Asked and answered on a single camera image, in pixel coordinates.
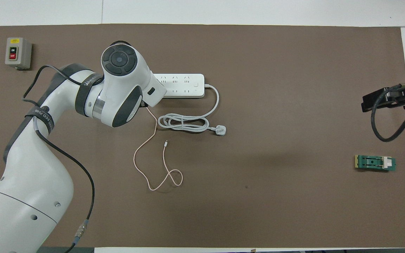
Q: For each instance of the grey on-off switch box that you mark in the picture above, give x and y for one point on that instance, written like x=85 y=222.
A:
x=18 y=52

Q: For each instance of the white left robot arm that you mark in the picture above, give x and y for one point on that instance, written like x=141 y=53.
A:
x=30 y=182

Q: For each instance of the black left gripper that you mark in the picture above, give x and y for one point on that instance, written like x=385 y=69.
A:
x=145 y=104

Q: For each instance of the white power strip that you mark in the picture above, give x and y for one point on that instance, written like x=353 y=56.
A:
x=188 y=86

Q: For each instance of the green knife switch block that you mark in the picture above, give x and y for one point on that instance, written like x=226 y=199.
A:
x=371 y=162

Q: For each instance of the brown table mat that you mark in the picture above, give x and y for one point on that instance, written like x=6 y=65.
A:
x=258 y=211

